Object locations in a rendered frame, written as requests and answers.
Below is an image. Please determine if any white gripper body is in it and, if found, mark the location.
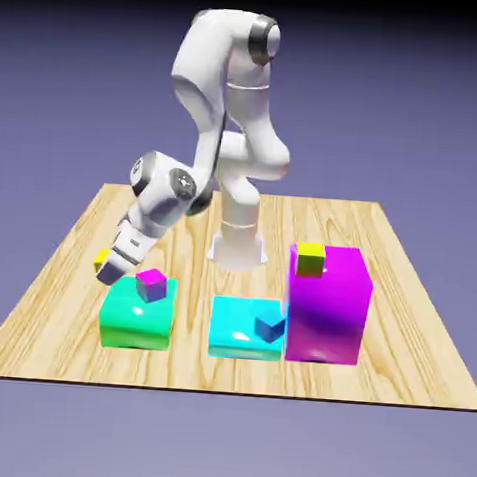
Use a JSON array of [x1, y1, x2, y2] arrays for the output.
[[95, 223, 157, 290]]

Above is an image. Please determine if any small yellow cube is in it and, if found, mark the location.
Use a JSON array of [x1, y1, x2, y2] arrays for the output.
[[295, 242, 327, 279], [92, 246, 112, 275]]

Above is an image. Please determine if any small magenta cube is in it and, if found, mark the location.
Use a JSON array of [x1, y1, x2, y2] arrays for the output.
[[133, 266, 170, 306]]

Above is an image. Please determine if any small blue cube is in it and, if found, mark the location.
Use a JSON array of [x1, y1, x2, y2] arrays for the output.
[[253, 308, 288, 345]]

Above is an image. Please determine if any large green box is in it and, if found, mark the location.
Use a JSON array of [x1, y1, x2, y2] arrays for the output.
[[97, 273, 180, 353]]

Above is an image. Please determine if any large cyan box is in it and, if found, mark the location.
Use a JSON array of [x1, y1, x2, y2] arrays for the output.
[[207, 295, 289, 363]]

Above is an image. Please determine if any large magenta box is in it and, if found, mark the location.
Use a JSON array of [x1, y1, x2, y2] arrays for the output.
[[280, 242, 377, 368]]

